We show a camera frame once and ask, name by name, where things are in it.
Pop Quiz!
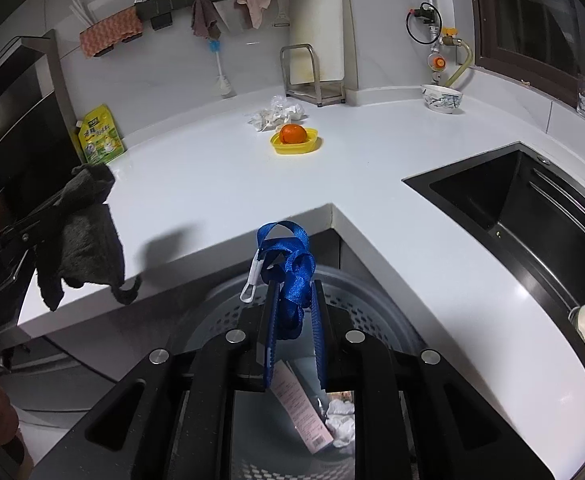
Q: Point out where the pink hanging cloth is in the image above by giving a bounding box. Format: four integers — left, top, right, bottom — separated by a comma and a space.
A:
236, 0, 276, 30

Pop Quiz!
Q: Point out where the dark cloth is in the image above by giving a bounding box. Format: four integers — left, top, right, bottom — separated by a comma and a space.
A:
35, 162, 142, 312

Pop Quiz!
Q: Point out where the dark framed window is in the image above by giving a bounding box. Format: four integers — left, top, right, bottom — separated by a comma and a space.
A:
465, 0, 585, 111

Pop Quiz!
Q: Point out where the blue and white bottle brush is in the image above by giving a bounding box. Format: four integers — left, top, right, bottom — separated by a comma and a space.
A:
208, 39, 233, 98

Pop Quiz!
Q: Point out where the crumpled clear plastic wrap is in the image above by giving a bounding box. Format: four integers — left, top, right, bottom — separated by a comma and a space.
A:
247, 102, 305, 133

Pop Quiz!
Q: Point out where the pink paper strip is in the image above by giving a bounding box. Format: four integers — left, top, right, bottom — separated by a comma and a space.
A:
271, 360, 334, 453

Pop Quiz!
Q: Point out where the yellowish gas hose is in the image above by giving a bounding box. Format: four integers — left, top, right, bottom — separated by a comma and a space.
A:
445, 42, 474, 90

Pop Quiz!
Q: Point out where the blue lanyard with white clip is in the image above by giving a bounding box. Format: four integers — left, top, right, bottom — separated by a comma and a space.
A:
240, 221, 318, 343

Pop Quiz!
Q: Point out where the grey perforated trash bin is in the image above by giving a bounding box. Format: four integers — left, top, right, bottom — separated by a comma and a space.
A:
172, 265, 423, 480

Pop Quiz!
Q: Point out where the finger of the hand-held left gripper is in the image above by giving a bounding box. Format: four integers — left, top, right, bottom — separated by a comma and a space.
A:
2, 227, 48, 261
7, 187, 76, 233

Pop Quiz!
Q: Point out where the metal cutting board stand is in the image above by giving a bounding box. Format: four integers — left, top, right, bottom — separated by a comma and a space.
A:
280, 42, 347, 107

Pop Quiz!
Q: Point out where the patterned ceramic bowl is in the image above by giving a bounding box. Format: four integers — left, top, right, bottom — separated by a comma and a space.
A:
421, 84, 464, 115

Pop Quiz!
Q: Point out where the orange fruit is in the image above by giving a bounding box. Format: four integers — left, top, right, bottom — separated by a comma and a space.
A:
279, 123, 308, 146

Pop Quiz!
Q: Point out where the black kitchen sink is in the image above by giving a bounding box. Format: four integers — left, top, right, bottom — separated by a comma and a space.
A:
402, 142, 585, 376

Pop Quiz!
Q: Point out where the kitchen cleaver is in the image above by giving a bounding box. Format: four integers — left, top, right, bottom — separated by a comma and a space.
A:
213, 0, 250, 35

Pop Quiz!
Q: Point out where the white tissue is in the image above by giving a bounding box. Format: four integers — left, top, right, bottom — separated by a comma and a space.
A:
322, 397, 355, 448

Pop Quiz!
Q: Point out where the brown hanging cloth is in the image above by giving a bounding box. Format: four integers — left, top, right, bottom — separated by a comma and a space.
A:
191, 0, 222, 41

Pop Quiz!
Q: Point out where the yellow green refill pouch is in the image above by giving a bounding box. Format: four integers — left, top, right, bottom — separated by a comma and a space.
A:
70, 104, 126, 165

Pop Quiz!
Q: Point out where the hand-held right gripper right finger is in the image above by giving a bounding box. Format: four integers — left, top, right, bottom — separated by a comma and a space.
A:
312, 280, 555, 480

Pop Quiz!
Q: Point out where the yellow plastic dish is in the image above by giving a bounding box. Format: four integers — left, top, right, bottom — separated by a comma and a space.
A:
270, 128, 321, 156

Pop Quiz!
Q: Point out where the black cable loop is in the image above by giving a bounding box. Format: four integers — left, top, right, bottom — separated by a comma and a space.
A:
405, 7, 440, 46

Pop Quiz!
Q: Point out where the orange textured dish cloth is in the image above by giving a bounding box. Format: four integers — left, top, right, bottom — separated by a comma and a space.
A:
79, 7, 144, 59

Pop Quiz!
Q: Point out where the black range hood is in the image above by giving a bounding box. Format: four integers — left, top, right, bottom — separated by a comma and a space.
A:
0, 35, 80, 241

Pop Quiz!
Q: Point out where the white cutting board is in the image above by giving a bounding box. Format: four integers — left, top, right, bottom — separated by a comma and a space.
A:
288, 0, 359, 106

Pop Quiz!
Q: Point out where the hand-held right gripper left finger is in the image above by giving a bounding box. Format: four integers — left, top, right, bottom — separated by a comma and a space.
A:
55, 282, 280, 480

